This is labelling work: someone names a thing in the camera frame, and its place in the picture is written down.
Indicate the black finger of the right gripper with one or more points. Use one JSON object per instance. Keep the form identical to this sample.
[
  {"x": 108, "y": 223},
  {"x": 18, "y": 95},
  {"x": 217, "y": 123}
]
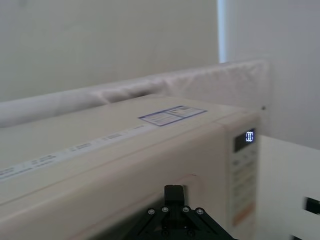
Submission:
[{"x": 312, "y": 205}]

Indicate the grey striped post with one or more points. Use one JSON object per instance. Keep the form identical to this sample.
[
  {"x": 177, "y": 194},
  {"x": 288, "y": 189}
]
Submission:
[{"x": 225, "y": 30}]

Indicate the cream microwave oven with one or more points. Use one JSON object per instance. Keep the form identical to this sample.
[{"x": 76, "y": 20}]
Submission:
[{"x": 112, "y": 162}]

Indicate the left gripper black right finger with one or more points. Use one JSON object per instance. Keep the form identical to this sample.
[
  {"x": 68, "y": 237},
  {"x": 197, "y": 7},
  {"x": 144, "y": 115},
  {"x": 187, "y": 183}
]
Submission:
[{"x": 180, "y": 197}]

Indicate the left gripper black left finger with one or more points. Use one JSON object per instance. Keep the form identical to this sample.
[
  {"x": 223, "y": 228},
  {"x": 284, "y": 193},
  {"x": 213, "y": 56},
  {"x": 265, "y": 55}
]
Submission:
[{"x": 170, "y": 197}]

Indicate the oven control panel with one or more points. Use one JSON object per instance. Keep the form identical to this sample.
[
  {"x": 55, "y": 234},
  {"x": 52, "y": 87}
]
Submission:
[{"x": 245, "y": 175}]

